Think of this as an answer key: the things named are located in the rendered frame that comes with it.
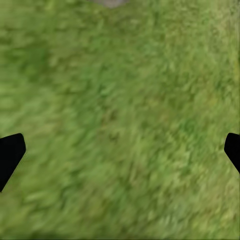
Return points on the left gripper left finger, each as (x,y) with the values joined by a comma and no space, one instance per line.
(12,149)

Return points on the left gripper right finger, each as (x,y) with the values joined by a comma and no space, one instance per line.
(232,149)

